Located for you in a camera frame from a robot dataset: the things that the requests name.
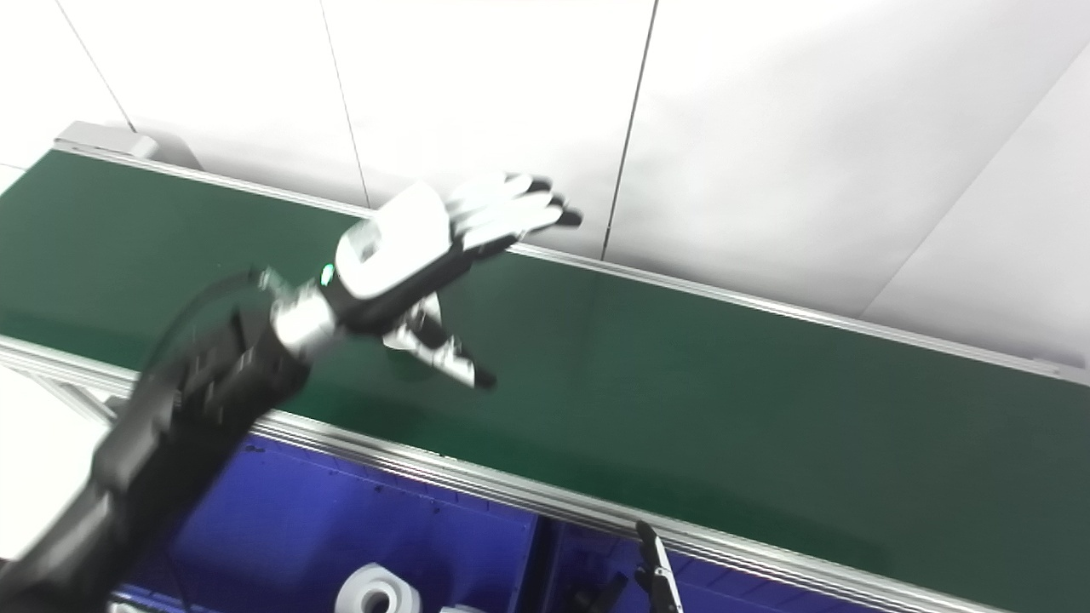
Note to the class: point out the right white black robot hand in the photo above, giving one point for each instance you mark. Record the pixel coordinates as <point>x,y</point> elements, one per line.
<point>657,575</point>

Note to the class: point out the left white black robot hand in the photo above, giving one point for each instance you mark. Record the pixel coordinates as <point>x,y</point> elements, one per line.
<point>400,247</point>

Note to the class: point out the long black plastic part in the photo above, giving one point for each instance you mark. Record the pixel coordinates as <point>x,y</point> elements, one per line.
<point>606,594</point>

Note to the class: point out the blue bin with black parts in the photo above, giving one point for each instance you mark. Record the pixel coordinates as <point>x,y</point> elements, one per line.
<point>724,592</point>

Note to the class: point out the green conveyor belt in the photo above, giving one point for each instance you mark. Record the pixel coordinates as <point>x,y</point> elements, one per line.
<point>477,481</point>
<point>724,409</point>

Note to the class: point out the white cylinder part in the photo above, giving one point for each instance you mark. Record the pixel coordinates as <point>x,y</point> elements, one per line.
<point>461,609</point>

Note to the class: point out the blue bin with white parts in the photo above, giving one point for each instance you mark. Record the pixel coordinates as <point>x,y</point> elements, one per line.
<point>341,519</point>

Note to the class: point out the white part with hole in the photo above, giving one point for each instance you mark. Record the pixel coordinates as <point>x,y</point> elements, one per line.
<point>375,592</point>

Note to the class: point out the grey conveyor motor box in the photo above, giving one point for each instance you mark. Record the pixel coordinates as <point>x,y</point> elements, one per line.
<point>102,138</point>

